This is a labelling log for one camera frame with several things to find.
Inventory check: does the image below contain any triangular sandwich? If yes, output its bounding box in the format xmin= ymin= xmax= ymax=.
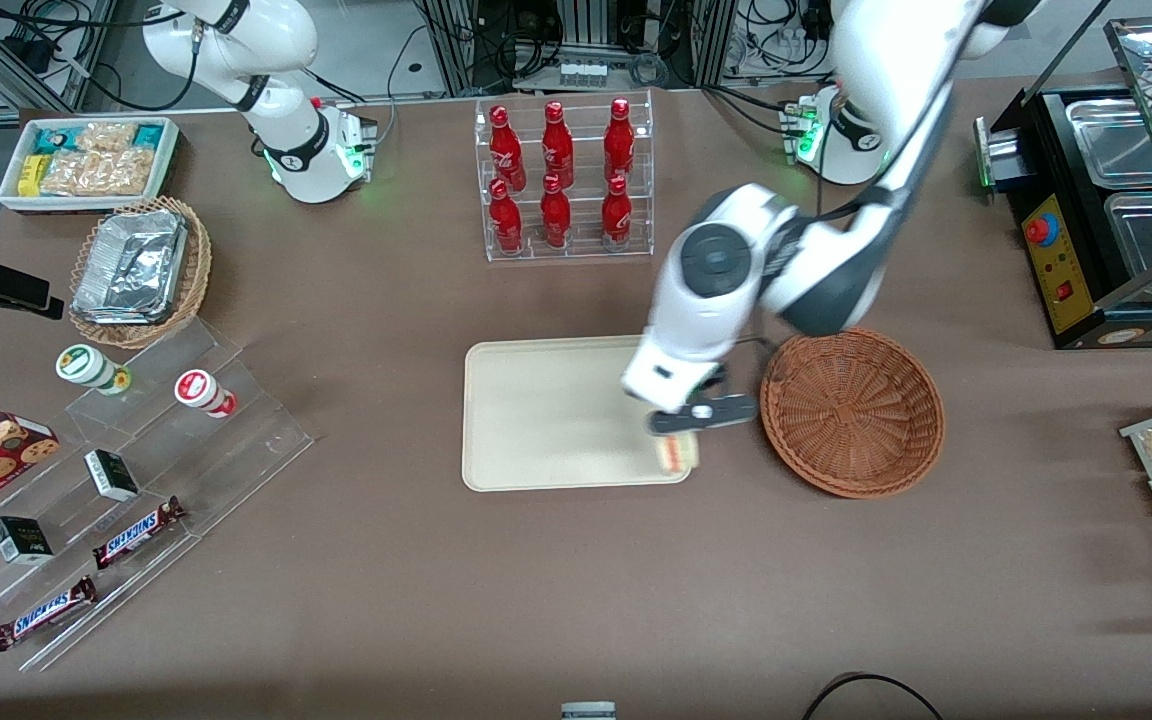
xmin=655 ymin=431 xmax=703 ymax=478

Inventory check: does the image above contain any brown wicker basket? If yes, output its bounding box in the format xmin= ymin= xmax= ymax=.
xmin=759 ymin=326 xmax=946 ymax=500

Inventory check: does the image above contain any beige rectangular tray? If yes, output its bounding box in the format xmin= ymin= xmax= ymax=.
xmin=462 ymin=335 xmax=694 ymax=494

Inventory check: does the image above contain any light wicker basket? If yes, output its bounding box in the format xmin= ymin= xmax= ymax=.
xmin=67 ymin=195 xmax=213 ymax=350

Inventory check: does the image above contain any clear acrylic bottle rack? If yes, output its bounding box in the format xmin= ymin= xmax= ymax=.
xmin=473 ymin=89 xmax=656 ymax=264

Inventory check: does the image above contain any red cola bottle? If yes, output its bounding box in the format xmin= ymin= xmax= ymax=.
xmin=539 ymin=174 xmax=573 ymax=250
xmin=488 ymin=178 xmax=525 ymax=255
xmin=600 ymin=174 xmax=634 ymax=248
xmin=488 ymin=105 xmax=528 ymax=192
xmin=603 ymin=97 xmax=637 ymax=184
xmin=541 ymin=101 xmax=576 ymax=190

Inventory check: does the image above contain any black food warmer machine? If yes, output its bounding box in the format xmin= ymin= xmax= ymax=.
xmin=973 ymin=17 xmax=1152 ymax=351

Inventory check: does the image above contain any clear acrylic tiered stand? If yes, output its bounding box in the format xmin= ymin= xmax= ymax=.
xmin=0 ymin=317 xmax=316 ymax=674

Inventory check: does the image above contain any red lid yogurt cup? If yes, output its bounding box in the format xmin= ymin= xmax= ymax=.
xmin=173 ymin=368 xmax=238 ymax=419

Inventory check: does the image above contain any snickers chocolate bar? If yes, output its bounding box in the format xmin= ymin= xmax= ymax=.
xmin=92 ymin=496 xmax=188 ymax=571
xmin=0 ymin=575 xmax=100 ymax=653

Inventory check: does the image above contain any white rectangular snack bin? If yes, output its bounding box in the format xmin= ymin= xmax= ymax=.
xmin=0 ymin=116 xmax=182 ymax=215

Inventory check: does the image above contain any aluminium foil container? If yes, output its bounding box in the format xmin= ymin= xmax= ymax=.
xmin=71 ymin=209 xmax=188 ymax=327

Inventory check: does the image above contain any small black box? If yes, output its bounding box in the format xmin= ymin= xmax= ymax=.
xmin=83 ymin=448 xmax=141 ymax=503
xmin=0 ymin=515 xmax=55 ymax=565

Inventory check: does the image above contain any green lid yogurt cup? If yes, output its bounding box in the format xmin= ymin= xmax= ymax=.
xmin=55 ymin=343 xmax=133 ymax=396

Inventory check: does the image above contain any clear cracker packet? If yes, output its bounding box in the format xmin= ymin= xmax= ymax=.
xmin=40 ymin=148 xmax=155 ymax=197
xmin=76 ymin=121 xmax=139 ymax=154

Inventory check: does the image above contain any black clamp device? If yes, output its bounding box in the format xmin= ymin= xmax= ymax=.
xmin=0 ymin=249 xmax=66 ymax=324

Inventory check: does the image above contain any black looped cable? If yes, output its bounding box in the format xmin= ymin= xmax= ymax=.
xmin=800 ymin=671 xmax=946 ymax=720

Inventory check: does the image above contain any aluminium frame rack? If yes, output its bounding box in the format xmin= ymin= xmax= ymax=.
xmin=414 ymin=0 xmax=739 ymax=97

